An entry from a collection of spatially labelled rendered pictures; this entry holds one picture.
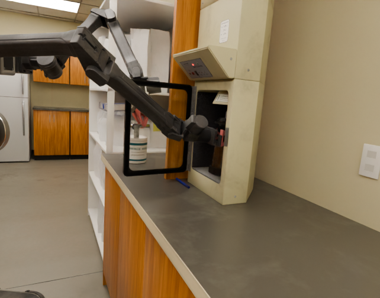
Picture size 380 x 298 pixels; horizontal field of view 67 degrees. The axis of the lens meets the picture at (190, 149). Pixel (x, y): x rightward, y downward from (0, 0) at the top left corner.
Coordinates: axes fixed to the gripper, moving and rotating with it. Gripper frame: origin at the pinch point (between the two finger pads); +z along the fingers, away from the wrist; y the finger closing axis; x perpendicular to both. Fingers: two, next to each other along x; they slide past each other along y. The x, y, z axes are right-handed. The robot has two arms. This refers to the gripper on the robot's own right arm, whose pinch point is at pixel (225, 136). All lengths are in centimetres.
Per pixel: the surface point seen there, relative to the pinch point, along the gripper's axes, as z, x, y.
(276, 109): 33.7, -15.1, 7.9
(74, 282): -44, 120, 95
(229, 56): -14.2, -29.4, -15.8
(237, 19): -11.9, -42.4, -13.9
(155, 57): 8, -47, 122
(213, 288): -37, 26, -56
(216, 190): -8.2, 20.1, -10.4
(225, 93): -6.5, -17.6, -4.9
